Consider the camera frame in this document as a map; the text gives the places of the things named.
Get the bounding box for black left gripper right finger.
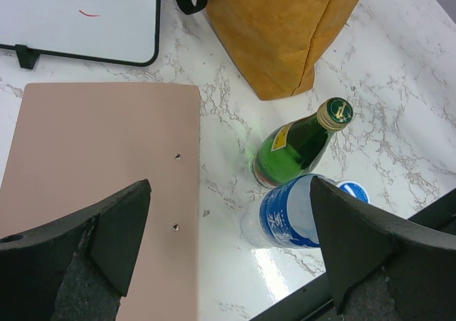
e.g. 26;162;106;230
309;177;456;321

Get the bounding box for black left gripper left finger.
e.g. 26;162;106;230
1;179;151;320

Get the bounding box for green glass bottle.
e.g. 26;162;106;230
252;97;354;189

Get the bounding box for yellow canvas tote bag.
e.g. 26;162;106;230
176;0;359;100

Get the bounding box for left clear water bottle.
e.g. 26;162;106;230
240;174;371;249

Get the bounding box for pink notebook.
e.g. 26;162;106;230
1;83;200;320

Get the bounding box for small whiteboard with writing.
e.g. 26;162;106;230
1;0;161;69

